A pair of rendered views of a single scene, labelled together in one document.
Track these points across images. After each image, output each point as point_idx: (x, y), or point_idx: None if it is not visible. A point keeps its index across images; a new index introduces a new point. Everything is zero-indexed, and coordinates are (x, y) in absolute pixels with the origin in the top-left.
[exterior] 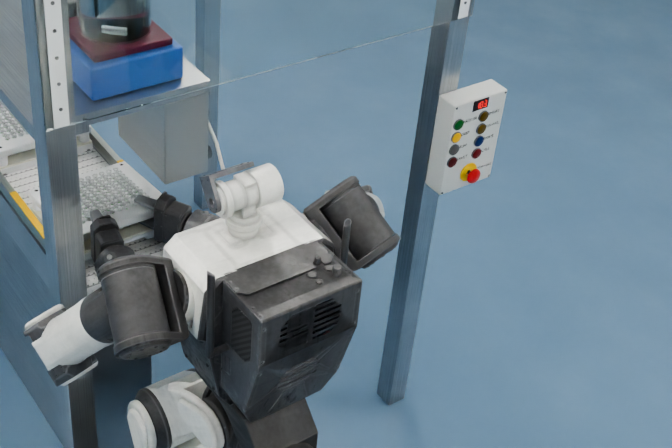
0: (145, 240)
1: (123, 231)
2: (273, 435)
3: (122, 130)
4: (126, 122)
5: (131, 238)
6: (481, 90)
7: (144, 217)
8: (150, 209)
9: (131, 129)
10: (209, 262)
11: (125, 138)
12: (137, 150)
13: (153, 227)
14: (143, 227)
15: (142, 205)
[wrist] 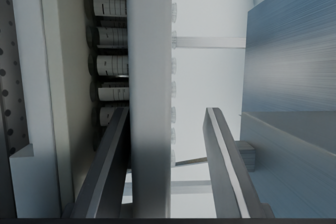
0: (6, 152)
1: (82, 58)
2: None
3: (268, 114)
4: (306, 118)
5: (43, 68)
6: None
7: (149, 145)
8: (234, 178)
9: (321, 124)
10: None
11: (264, 117)
12: (306, 133)
13: (99, 201)
14: (81, 142)
15: (220, 136)
